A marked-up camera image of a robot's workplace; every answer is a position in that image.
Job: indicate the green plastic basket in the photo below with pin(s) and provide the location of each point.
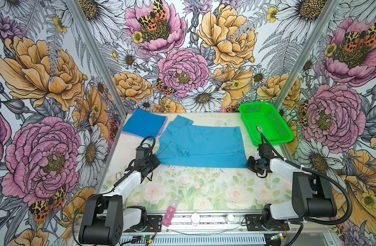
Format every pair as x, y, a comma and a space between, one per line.
263, 118

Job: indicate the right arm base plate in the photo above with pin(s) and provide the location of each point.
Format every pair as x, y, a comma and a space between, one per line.
253, 222

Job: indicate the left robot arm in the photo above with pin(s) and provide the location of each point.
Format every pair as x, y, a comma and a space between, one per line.
106, 216

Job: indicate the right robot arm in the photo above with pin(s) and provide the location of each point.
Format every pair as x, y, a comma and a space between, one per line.
311, 194

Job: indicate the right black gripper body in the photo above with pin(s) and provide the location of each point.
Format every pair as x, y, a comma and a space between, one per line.
255, 165

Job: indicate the white bottle cap right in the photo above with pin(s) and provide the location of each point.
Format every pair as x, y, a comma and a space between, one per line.
230, 218

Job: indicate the pink clear plastic bottle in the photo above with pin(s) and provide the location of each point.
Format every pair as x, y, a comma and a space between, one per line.
170, 212

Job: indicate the white bottle cap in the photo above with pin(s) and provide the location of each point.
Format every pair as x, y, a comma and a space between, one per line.
230, 218
195, 219

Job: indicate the white bottle cap left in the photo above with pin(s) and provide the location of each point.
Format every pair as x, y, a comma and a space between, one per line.
195, 219

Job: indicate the aluminium corner post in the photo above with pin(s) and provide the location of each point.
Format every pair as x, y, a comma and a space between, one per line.
321, 25
91, 43

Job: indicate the right aluminium corner post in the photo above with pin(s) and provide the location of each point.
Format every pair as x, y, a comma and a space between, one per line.
321, 25

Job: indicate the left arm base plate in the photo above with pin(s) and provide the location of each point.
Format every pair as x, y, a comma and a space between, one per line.
152, 225

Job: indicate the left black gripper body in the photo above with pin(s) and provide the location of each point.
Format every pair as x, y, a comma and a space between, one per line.
152, 163

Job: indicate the folded dark blue t shirt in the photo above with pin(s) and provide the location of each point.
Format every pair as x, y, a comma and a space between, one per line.
140, 114

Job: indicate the light blue t shirt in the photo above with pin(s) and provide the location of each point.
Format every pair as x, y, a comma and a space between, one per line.
185, 144

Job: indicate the left aluminium corner post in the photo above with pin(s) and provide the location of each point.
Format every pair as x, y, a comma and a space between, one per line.
91, 43

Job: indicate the aluminium front rail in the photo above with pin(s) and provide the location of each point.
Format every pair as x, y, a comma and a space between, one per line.
211, 223

